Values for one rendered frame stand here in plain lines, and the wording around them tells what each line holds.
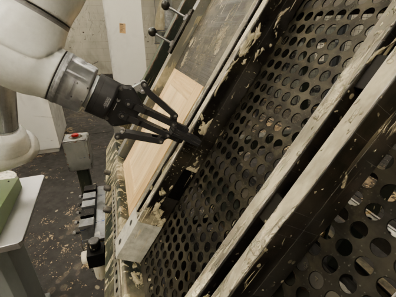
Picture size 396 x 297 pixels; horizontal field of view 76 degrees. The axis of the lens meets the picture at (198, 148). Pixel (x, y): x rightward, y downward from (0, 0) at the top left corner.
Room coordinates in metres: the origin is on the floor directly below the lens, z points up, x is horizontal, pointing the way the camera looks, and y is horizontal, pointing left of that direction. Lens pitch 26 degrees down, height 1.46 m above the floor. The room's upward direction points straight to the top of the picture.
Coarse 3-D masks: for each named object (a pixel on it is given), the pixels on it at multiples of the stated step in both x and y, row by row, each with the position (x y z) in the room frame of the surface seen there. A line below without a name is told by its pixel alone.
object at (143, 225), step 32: (256, 0) 0.62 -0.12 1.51; (288, 0) 0.59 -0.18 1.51; (256, 32) 0.57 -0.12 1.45; (224, 64) 0.59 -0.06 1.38; (256, 64) 0.57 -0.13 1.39; (224, 96) 0.55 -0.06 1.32; (192, 128) 0.53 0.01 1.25; (192, 160) 0.53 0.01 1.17; (160, 192) 0.50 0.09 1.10; (128, 224) 0.51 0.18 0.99; (160, 224) 0.50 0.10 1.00; (128, 256) 0.47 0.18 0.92
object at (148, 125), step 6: (120, 114) 0.45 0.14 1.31; (126, 114) 0.45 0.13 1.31; (126, 120) 0.45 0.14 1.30; (132, 120) 0.46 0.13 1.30; (138, 120) 0.46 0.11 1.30; (144, 120) 0.48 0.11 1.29; (144, 126) 0.47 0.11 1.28; (150, 126) 0.47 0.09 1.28; (156, 126) 0.48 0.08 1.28; (156, 132) 0.48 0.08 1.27; (162, 132) 0.48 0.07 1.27
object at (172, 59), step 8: (200, 0) 1.20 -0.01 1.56; (208, 0) 1.21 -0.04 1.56; (200, 8) 1.20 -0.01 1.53; (192, 16) 1.19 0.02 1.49; (200, 16) 1.20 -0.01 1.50; (192, 24) 1.19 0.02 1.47; (184, 32) 1.18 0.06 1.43; (192, 32) 1.19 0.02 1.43; (184, 40) 1.18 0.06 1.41; (176, 48) 1.17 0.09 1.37; (184, 48) 1.18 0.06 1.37; (168, 56) 1.19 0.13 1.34; (176, 56) 1.17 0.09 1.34; (168, 64) 1.15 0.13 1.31; (160, 72) 1.16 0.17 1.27; (168, 72) 1.15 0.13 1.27; (160, 80) 1.14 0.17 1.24; (152, 88) 1.15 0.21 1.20; (160, 88) 1.14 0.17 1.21; (144, 104) 1.13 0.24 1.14; (152, 104) 1.13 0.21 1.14; (136, 128) 1.10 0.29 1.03; (128, 144) 1.09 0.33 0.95; (120, 152) 1.08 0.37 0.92; (128, 152) 1.09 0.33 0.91
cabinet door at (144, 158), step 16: (176, 80) 0.98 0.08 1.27; (192, 80) 0.84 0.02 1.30; (160, 96) 1.06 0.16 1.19; (176, 96) 0.90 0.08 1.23; (192, 96) 0.77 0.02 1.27; (160, 112) 0.96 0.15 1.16; (176, 112) 0.82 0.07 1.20; (144, 128) 1.01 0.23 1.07; (144, 144) 0.91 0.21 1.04; (160, 144) 0.78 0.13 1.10; (128, 160) 0.97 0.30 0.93; (144, 160) 0.82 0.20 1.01; (160, 160) 0.70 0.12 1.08; (128, 176) 0.86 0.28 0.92; (144, 176) 0.73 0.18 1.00; (128, 192) 0.77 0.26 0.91; (128, 208) 0.70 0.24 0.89
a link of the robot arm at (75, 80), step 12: (72, 60) 0.43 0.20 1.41; (84, 60) 0.45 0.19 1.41; (60, 72) 0.40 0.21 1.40; (72, 72) 0.41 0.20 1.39; (84, 72) 0.42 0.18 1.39; (96, 72) 0.44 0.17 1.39; (60, 84) 0.40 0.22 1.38; (72, 84) 0.41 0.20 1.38; (84, 84) 0.41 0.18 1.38; (96, 84) 0.44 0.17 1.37; (48, 96) 0.40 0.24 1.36; (60, 96) 0.40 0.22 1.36; (72, 96) 0.41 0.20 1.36; (84, 96) 0.41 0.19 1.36; (72, 108) 0.42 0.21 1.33
